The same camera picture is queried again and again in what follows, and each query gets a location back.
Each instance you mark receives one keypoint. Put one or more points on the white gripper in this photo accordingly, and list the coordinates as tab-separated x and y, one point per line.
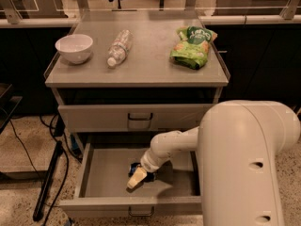
147	164

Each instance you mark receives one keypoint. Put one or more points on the blue pepsi can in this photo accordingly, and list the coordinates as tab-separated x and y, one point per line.
151	176

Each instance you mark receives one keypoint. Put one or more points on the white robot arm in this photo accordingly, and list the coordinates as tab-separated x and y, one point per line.
236	146

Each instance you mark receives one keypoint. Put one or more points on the open grey middle drawer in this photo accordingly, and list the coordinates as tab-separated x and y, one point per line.
101	189

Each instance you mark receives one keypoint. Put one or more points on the grey top drawer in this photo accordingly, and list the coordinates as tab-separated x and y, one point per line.
125	118

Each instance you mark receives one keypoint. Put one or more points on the grey drawer cabinet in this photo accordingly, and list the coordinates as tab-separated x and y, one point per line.
146	77

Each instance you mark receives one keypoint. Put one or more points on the black floor stand bar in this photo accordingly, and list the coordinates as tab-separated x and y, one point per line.
38	212

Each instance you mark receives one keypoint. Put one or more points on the clear plastic water bottle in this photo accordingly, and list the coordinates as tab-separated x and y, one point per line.
120	48

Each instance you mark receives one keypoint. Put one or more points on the green chip bag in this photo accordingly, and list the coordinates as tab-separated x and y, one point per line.
193	48

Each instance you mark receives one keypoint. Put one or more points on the white ceramic bowl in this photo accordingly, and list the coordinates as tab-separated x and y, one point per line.
75	48

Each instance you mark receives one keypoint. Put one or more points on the dark side table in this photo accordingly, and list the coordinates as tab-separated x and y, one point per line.
8	104

